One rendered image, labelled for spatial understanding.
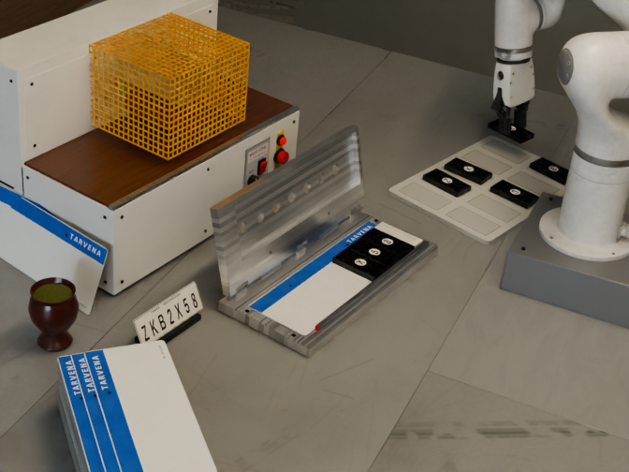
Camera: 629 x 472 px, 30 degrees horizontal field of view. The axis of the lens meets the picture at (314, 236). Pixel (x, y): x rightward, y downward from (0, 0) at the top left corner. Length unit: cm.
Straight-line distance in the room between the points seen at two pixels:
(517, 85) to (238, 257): 87
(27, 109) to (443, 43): 255
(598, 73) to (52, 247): 103
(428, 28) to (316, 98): 160
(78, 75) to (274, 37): 110
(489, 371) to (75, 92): 92
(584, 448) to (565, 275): 40
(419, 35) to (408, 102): 155
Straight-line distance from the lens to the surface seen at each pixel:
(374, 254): 230
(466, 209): 253
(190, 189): 223
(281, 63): 310
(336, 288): 221
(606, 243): 233
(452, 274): 233
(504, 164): 273
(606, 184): 225
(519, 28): 265
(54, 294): 203
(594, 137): 222
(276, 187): 219
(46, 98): 220
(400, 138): 279
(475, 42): 444
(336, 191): 236
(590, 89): 214
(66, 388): 183
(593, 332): 226
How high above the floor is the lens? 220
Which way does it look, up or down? 33 degrees down
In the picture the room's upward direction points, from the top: 6 degrees clockwise
